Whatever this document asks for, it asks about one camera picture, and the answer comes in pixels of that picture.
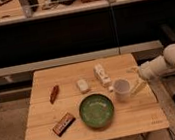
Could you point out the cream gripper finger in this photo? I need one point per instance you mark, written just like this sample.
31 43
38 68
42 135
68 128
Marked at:
132 70
138 87

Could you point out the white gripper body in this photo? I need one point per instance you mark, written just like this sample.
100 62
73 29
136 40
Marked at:
145 71

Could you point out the white ceramic cup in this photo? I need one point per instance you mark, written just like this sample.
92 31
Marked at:
121 89

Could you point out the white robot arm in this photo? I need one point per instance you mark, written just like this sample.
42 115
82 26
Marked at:
163 64

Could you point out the green ceramic bowl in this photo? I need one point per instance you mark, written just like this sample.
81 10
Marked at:
96 110

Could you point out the small white block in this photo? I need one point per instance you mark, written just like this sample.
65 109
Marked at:
83 86

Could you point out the wooden folding table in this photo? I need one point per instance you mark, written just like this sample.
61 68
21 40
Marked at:
69 103

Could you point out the small brown sausage toy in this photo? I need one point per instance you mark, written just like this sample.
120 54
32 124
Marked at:
54 94

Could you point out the brown chocolate bar box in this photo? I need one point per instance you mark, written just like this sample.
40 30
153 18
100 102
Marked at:
63 124

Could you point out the long wooden shelf bench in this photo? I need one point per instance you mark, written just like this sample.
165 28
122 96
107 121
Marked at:
24 72

